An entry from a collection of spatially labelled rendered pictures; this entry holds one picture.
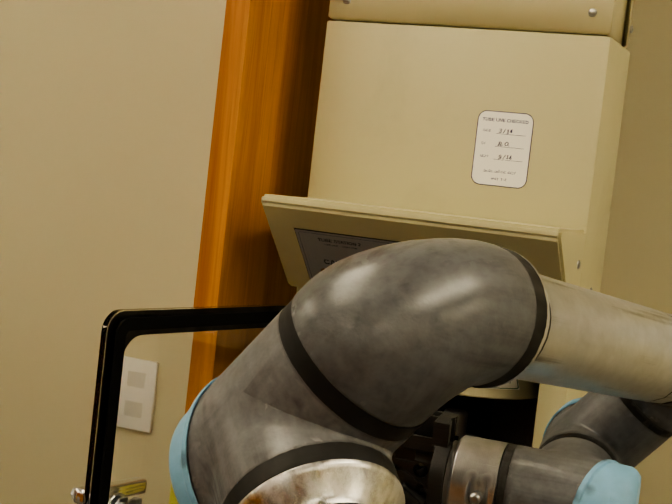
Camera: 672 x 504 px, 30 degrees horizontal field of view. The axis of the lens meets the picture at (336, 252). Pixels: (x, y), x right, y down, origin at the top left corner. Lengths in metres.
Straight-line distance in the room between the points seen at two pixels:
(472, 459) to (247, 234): 0.47
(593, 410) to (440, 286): 0.38
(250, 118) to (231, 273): 0.17
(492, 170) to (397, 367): 0.62
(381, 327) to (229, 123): 0.65
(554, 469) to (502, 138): 0.43
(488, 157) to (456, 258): 0.57
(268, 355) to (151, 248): 1.25
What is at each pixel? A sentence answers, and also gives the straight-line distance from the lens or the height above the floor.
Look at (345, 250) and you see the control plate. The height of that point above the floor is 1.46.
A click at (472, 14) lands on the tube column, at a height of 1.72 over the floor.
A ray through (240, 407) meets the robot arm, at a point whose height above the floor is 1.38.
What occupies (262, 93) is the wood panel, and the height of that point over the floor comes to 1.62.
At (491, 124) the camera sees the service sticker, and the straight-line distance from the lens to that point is 1.35.
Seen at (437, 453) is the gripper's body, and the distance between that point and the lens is 1.06.
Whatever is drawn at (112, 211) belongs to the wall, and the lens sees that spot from 2.06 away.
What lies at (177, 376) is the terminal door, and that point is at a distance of 1.26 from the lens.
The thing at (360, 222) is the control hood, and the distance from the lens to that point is 1.28.
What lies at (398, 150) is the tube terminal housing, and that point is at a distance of 1.38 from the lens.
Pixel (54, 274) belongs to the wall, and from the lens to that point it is 2.12.
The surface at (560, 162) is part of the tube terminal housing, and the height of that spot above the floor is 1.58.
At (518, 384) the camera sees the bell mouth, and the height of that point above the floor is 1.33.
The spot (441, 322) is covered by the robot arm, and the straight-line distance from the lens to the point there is 0.76.
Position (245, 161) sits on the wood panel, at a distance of 1.39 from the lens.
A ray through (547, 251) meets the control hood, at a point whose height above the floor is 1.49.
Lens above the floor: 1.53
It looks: 3 degrees down
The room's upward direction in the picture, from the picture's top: 7 degrees clockwise
